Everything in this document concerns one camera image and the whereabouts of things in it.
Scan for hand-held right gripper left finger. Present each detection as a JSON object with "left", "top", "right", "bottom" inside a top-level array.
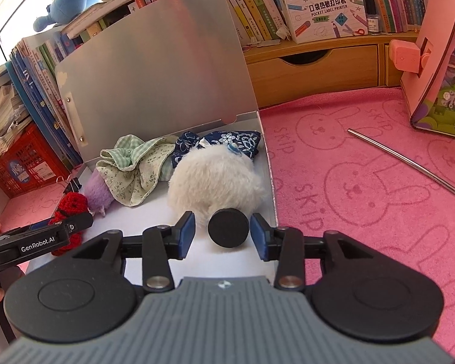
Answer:
[{"left": 75, "top": 211, "right": 197, "bottom": 294}]

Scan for green checked cloth pouch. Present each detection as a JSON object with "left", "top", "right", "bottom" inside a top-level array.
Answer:
[{"left": 96, "top": 134, "right": 179, "bottom": 207}]

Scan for white printed cardboard box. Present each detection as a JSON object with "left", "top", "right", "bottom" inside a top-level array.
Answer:
[{"left": 276, "top": 0, "right": 368, "bottom": 44}]

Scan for black binder clip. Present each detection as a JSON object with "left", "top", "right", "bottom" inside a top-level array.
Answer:
[{"left": 62, "top": 176, "right": 83, "bottom": 195}]

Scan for small clear bottle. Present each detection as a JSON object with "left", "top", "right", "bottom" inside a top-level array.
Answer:
[{"left": 364, "top": 0, "right": 380, "bottom": 33}]

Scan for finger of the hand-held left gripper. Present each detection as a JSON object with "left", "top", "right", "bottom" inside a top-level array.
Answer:
[{"left": 66, "top": 212, "right": 95, "bottom": 234}]

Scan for grey cardboard file box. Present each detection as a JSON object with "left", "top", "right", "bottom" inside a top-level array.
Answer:
[{"left": 25, "top": 0, "right": 279, "bottom": 285}]

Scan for flat lying white books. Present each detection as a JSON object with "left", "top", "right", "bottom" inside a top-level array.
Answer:
[{"left": 61, "top": 0, "right": 167, "bottom": 40}]

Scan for row of upright books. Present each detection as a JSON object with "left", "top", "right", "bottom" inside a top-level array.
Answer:
[{"left": 5, "top": 0, "right": 289, "bottom": 167}]

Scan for blue elephant plush toy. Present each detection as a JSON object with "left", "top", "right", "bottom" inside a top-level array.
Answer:
[{"left": 32, "top": 0, "right": 88, "bottom": 33}]

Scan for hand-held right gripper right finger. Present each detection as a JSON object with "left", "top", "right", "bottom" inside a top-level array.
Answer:
[{"left": 249, "top": 213, "right": 377, "bottom": 292}]

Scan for pink wooden house model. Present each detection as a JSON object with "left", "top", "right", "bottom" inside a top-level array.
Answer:
[{"left": 389, "top": 0, "right": 455, "bottom": 141}]

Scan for blue floral drawstring pouch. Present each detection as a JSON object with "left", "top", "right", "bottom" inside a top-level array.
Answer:
[{"left": 170, "top": 131, "right": 262, "bottom": 167}]

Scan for purple plush toy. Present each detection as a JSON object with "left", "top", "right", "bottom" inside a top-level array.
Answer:
[{"left": 84, "top": 169, "right": 116, "bottom": 217}]

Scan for thin metal rod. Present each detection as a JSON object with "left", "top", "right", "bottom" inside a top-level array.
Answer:
[{"left": 348, "top": 128, "right": 455, "bottom": 200}]

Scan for red crochet toy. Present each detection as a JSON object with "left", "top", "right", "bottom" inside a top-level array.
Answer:
[{"left": 47, "top": 192, "right": 89, "bottom": 256}]

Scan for stack of books and papers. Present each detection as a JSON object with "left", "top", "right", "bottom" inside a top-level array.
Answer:
[{"left": 0, "top": 64, "right": 33, "bottom": 175}]

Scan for white fluffy plush ball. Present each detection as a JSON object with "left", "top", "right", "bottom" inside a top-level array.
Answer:
[{"left": 167, "top": 145, "right": 268, "bottom": 232}]

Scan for wooden drawer organizer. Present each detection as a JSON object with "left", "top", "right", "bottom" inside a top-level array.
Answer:
[{"left": 243, "top": 32, "right": 420, "bottom": 109}]

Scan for red plastic crate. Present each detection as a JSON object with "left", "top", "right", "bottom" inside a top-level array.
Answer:
[{"left": 0, "top": 121, "right": 71, "bottom": 199}]

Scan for black round disc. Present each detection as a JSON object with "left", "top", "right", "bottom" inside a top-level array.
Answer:
[{"left": 208, "top": 208, "right": 249, "bottom": 249}]

